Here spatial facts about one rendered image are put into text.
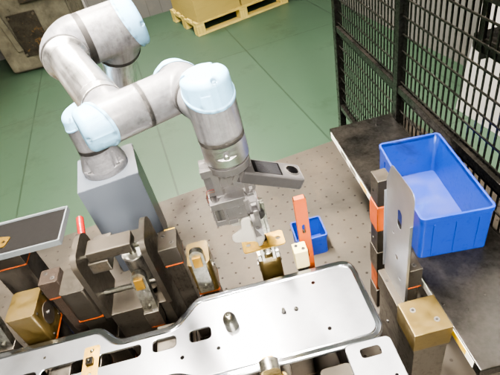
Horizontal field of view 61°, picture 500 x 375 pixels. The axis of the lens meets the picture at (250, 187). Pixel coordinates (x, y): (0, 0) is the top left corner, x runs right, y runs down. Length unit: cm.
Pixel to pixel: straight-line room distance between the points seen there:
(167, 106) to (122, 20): 38
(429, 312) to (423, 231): 18
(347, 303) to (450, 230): 28
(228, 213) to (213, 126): 18
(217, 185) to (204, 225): 103
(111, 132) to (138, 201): 83
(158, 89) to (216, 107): 12
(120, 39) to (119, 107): 38
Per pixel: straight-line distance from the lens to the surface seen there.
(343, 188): 177
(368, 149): 142
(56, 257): 193
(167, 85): 70
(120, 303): 125
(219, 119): 62
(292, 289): 108
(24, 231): 131
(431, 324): 96
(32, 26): 621
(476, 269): 110
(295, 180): 74
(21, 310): 123
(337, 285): 108
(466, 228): 108
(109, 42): 104
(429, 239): 106
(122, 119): 68
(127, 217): 153
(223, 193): 73
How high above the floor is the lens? 187
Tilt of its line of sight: 39 degrees down
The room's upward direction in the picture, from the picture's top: 14 degrees counter-clockwise
